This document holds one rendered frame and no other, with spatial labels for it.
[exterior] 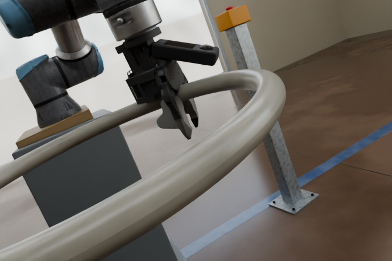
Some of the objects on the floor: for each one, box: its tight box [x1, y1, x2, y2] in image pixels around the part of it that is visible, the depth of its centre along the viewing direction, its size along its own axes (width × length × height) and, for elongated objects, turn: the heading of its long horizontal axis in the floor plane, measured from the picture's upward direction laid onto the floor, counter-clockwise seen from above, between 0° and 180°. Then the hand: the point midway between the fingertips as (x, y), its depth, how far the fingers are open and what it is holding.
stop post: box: [215, 5, 320, 215], centre depth 164 cm, size 20×20×109 cm
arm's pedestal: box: [12, 109, 187, 261], centre depth 148 cm, size 50×50×85 cm
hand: (193, 126), depth 62 cm, fingers closed on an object, 4 cm apart
